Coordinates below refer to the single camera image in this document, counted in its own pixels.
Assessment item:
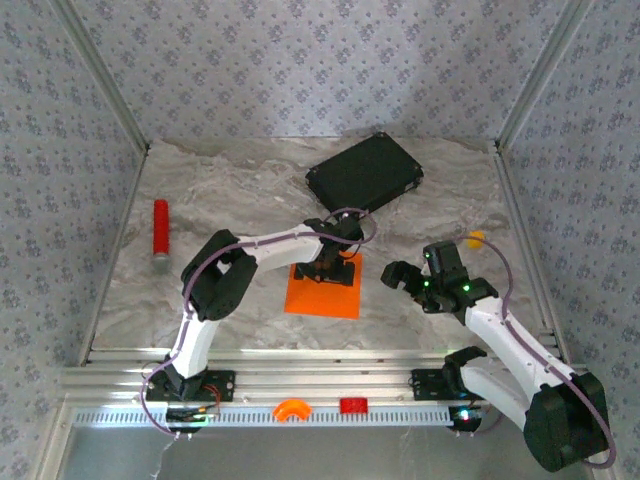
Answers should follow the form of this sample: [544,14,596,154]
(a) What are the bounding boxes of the orange cloth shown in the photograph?
[283,252,364,321]

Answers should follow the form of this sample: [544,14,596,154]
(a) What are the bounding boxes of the black flat case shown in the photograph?
[304,131,425,215]

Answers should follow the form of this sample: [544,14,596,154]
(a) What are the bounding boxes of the black controller board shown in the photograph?
[166,405,221,432]
[448,404,489,432]

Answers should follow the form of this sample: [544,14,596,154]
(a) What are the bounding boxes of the orange curved plastic piece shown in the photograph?
[272,398,314,424]

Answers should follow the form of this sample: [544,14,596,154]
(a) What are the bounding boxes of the red cylinder with grey cap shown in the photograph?
[152,198,172,274]

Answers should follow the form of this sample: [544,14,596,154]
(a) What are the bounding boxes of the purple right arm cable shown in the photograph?
[467,229,619,469]

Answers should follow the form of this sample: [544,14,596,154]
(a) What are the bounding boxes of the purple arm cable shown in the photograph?
[139,207,379,441]
[467,229,619,469]

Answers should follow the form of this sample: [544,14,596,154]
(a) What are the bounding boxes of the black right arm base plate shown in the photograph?
[410,368,471,401]

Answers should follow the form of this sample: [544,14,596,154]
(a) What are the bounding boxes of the aluminium side rail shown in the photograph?
[77,144,151,366]
[492,142,571,364]

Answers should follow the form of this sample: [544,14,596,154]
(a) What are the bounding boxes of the aluminium rail frame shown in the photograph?
[58,347,596,407]

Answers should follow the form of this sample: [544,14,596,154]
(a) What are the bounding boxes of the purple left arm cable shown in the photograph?
[139,207,379,441]

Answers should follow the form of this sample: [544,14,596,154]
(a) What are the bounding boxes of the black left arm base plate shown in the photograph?
[145,368,236,403]

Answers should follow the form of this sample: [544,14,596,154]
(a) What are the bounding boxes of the white slotted cable duct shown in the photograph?
[73,405,464,429]

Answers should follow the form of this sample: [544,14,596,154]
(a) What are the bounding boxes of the aluminium frame post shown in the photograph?
[49,0,151,154]
[494,0,596,151]

